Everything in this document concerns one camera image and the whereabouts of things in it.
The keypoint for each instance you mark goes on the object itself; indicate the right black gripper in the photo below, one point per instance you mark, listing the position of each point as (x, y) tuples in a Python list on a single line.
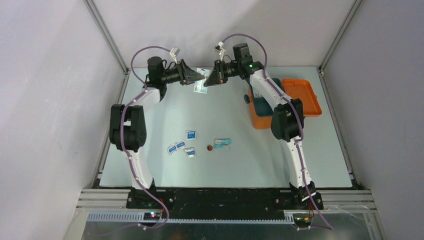
[(214, 78)]

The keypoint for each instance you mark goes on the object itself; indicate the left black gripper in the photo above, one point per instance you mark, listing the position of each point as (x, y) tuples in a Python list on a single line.
[(189, 76)]

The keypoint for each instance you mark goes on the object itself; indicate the blue white sachet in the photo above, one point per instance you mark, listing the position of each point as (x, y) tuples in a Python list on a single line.
[(199, 87), (204, 72)]

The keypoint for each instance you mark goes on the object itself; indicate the teal divided tray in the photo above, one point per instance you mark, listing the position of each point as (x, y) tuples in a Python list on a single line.
[(261, 107)]

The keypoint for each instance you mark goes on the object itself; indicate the teal bandage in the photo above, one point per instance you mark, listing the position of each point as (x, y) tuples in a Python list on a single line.
[(222, 143)]

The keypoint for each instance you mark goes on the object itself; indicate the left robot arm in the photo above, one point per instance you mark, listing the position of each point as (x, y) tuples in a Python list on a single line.
[(127, 125)]

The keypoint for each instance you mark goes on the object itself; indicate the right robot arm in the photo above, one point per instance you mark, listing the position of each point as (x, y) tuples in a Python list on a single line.
[(287, 121)]

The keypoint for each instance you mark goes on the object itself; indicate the blue alcohol wipe packet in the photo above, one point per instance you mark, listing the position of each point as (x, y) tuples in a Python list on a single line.
[(190, 135)]

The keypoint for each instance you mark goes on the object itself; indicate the blue wipe packet middle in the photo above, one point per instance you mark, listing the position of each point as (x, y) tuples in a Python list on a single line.
[(180, 145)]

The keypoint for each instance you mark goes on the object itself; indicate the blue wipe packet left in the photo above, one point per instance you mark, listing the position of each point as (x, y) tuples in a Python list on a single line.
[(171, 149)]

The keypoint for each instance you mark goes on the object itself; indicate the blue wipe packet lower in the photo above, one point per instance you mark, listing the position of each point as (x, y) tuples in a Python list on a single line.
[(190, 152)]

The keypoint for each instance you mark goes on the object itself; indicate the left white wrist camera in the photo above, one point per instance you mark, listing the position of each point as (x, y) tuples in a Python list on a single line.
[(174, 53)]

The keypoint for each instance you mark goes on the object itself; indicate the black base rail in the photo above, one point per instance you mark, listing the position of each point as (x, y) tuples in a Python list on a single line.
[(184, 203)]

